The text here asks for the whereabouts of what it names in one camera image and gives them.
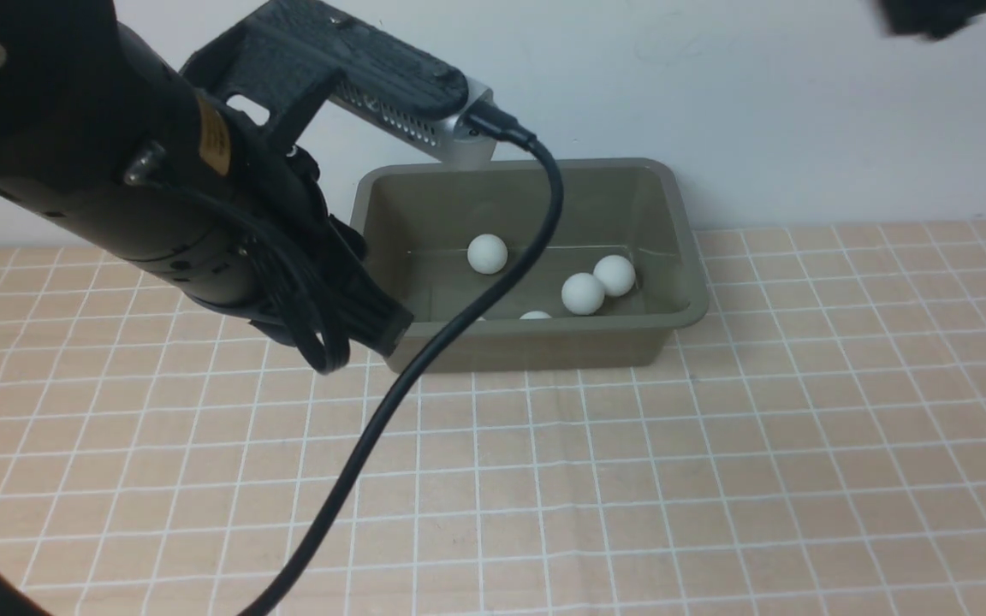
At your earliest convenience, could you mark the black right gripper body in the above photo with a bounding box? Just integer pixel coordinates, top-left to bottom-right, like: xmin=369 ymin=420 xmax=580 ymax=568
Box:
xmin=874 ymin=0 xmax=986 ymax=40

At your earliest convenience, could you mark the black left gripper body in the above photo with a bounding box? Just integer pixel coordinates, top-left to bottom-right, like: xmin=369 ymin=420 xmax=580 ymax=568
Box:
xmin=176 ymin=145 xmax=413 ymax=358

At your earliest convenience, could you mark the white ping-pong ball logo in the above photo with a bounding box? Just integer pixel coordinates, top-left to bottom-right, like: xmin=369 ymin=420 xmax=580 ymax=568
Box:
xmin=592 ymin=254 xmax=637 ymax=298
xmin=561 ymin=272 xmax=607 ymax=316

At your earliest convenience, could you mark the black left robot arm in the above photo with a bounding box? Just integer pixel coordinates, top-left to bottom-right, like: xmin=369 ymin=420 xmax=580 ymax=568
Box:
xmin=0 ymin=1 xmax=413 ymax=373

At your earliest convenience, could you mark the olive green plastic bin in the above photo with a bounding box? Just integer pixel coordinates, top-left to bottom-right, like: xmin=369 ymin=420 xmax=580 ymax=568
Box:
xmin=351 ymin=157 xmax=710 ymax=373

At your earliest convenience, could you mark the orange checkered tablecloth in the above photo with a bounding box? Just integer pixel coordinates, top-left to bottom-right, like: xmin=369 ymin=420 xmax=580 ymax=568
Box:
xmin=0 ymin=222 xmax=986 ymax=615

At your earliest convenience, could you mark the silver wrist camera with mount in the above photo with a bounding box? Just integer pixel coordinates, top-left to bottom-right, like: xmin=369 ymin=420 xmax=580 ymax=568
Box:
xmin=181 ymin=1 xmax=496 ymax=170

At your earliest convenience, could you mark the black camera cable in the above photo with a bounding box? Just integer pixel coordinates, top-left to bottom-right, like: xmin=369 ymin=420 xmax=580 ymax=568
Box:
xmin=0 ymin=103 xmax=566 ymax=616

